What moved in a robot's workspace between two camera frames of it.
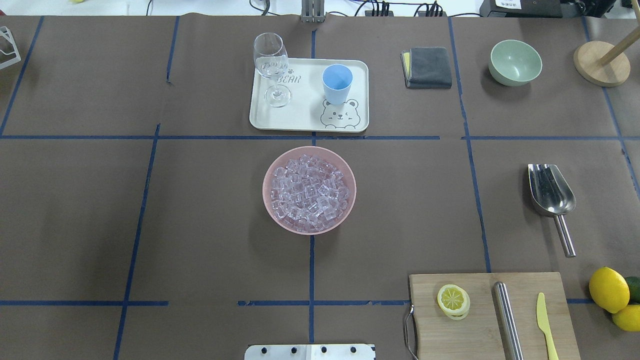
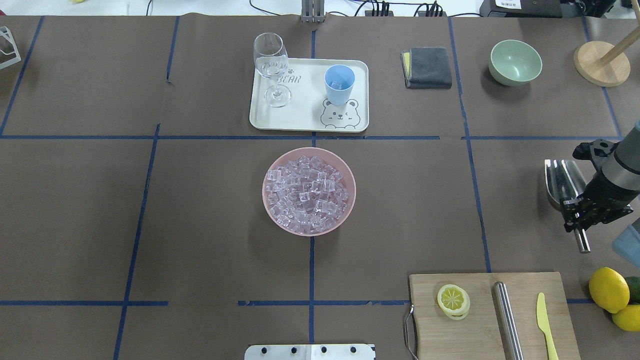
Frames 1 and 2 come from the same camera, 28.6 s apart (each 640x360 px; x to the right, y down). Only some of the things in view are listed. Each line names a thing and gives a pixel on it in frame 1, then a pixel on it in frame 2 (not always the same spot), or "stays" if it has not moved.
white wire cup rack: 5,31 stays
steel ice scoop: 552,195 to 564,179
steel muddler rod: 508,321 stays
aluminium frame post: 313,11 stays
